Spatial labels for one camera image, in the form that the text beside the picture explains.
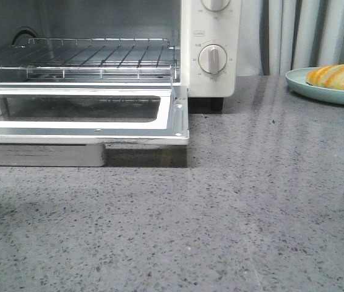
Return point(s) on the glass oven door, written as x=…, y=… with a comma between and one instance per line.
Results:
x=72, y=125

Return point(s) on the golden croissant bread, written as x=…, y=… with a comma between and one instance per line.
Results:
x=331, y=77

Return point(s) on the black right oven foot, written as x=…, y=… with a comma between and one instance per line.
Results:
x=216, y=103

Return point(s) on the lower oven timer knob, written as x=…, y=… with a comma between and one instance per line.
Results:
x=212, y=59

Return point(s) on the white Toshiba toaster oven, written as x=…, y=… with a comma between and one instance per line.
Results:
x=186, y=24

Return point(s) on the upper oven control knob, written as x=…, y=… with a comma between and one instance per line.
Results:
x=215, y=5

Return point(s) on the light green plate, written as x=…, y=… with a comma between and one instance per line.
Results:
x=296, y=80

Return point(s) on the grey-white curtain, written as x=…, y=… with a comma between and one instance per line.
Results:
x=278, y=36

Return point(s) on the metal wire oven rack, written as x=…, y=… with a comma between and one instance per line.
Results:
x=91, y=60

